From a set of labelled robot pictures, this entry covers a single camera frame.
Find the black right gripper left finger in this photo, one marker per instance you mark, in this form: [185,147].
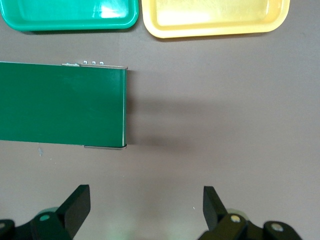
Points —
[75,207]

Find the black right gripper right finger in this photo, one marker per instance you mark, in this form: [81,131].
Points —
[212,207]

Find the green conveyor belt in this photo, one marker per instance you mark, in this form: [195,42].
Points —
[62,105]

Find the yellow plastic tray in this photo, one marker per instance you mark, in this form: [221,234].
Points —
[215,17]

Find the green plastic tray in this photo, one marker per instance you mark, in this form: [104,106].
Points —
[70,15]

